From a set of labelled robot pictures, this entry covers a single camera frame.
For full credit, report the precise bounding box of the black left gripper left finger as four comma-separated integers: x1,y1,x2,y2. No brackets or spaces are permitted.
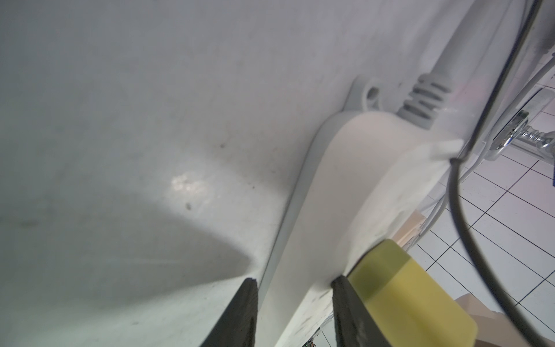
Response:
201,278,258,347

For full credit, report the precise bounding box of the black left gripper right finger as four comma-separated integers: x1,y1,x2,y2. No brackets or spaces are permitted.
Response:
331,276,390,347

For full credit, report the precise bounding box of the yellow usb charger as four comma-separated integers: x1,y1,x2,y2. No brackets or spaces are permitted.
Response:
348,239,478,346

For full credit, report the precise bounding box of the white power strip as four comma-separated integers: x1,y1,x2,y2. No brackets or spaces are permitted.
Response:
255,74,465,347

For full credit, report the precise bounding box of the clear glass holder stand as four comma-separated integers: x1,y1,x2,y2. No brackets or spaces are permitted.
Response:
485,88,554,163

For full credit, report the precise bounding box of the black orange fan cable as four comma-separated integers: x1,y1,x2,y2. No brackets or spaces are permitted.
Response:
448,0,555,347

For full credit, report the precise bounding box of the white power strip cord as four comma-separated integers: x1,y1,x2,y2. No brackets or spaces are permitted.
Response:
396,0,517,130

